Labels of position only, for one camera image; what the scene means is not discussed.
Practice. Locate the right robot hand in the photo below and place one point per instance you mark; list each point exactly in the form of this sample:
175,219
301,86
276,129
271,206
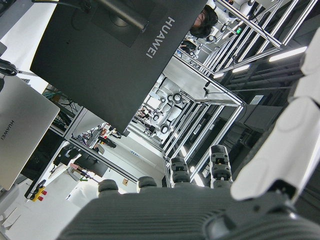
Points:
175,215

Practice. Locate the small black monitor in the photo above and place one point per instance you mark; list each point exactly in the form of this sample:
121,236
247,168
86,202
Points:
92,165

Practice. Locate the white machine with black rings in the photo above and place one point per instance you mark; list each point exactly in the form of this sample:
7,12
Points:
170,100

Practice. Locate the yellow emergency stop box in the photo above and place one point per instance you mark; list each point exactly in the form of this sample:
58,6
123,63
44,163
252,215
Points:
39,193

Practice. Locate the black Huawei monitor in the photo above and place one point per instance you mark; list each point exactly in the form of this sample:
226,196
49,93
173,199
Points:
100,75

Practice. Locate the ceiling light strip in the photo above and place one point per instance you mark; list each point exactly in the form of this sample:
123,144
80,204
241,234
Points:
287,53
241,68

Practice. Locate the silver Huawei laptop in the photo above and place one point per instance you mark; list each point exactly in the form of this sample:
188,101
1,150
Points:
22,125

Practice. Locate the person head black hair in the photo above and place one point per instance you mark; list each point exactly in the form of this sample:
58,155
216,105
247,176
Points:
203,23

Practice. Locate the aluminium extrusion frame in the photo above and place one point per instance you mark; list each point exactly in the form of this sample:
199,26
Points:
225,100
260,37

